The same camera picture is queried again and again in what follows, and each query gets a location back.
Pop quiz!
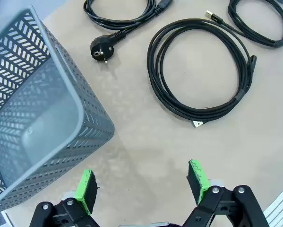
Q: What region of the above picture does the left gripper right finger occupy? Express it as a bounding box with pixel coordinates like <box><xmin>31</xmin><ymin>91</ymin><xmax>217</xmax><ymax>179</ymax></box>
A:
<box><xmin>182</xmin><ymin>159</ymin><xmax>269</xmax><ymax>227</ymax></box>

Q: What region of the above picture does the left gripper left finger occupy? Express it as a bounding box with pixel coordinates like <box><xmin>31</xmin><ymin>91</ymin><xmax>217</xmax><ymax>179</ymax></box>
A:
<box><xmin>29</xmin><ymin>169</ymin><xmax>102</xmax><ymax>227</ymax></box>

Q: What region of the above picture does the black braided USB cable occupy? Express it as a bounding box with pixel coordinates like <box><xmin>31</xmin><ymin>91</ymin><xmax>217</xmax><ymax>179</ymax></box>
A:
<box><xmin>227</xmin><ymin>0</ymin><xmax>283</xmax><ymax>49</ymax></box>
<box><xmin>147</xmin><ymin>9</ymin><xmax>257</xmax><ymax>130</ymax></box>

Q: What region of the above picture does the grey perforated plastic basket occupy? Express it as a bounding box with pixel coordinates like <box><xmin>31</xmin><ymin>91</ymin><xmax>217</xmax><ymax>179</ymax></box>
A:
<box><xmin>0</xmin><ymin>5</ymin><xmax>115</xmax><ymax>213</ymax></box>

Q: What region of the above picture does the aluminium table frame rail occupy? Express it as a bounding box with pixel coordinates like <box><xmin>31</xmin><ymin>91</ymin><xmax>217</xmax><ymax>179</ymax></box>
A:
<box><xmin>263</xmin><ymin>179</ymin><xmax>283</xmax><ymax>227</ymax></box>

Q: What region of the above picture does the black power cable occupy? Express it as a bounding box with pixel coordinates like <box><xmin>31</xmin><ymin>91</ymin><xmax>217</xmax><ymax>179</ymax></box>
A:
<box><xmin>83</xmin><ymin>0</ymin><xmax>173</xmax><ymax>64</ymax></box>

